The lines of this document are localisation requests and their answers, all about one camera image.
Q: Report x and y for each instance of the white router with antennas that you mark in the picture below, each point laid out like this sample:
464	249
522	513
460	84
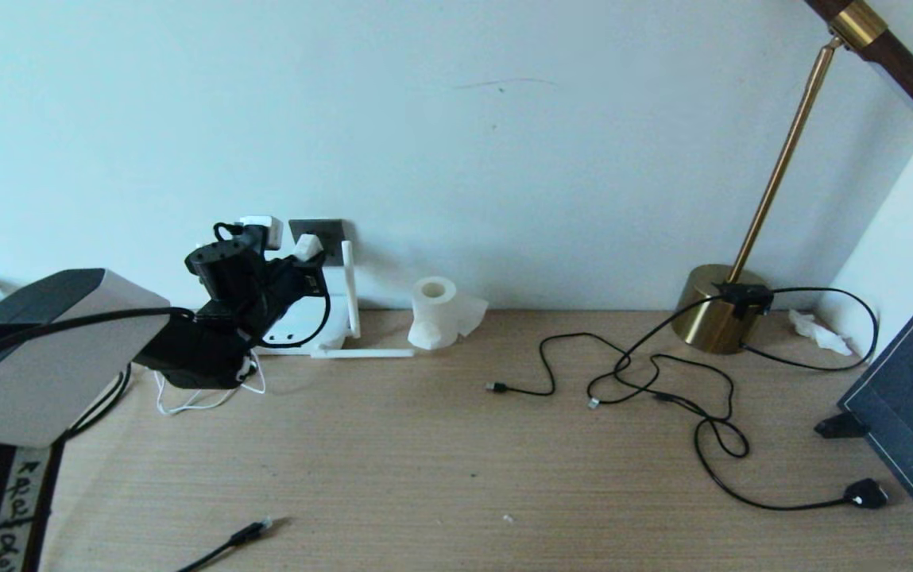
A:
337	318

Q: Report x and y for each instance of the white toilet paper roll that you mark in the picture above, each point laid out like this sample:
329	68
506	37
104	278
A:
434	314

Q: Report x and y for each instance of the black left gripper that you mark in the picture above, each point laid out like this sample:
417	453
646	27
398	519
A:
285	290

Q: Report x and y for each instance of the crumpled white tissue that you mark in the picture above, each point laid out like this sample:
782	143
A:
818	332

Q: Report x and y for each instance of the brass desk lamp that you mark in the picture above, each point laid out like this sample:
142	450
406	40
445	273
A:
706	322

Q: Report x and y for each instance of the grey wall socket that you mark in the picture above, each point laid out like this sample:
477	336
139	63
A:
329	234

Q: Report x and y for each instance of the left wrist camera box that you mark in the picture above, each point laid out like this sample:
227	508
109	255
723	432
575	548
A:
259	232

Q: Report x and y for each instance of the white power adapter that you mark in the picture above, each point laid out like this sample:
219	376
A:
307	246

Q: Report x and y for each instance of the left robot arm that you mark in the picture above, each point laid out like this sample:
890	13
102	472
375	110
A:
51	357

